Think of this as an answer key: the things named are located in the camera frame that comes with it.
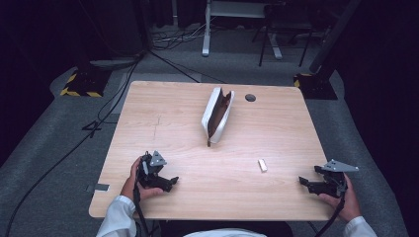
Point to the round grey table grommet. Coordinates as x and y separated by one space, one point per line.
250 97

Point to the white pencil case brown inside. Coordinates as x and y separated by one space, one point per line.
207 115

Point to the white eraser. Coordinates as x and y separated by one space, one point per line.
262 165

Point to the black yellow striped stand base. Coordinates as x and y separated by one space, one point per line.
318 87
84 82

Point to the black chair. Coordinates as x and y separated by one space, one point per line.
286 23

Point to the dark slanted stand pole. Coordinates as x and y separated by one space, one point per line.
336 33

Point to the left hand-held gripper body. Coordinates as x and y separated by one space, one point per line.
150 174

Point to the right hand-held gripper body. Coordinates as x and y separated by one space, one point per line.
332 182

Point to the person's right hand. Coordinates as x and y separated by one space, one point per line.
349 205

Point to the person's white-clothed torso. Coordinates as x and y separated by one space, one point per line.
224 233

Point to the person's left hand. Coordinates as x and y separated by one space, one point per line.
133 189

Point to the white metal desk frame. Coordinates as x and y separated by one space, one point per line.
206 36

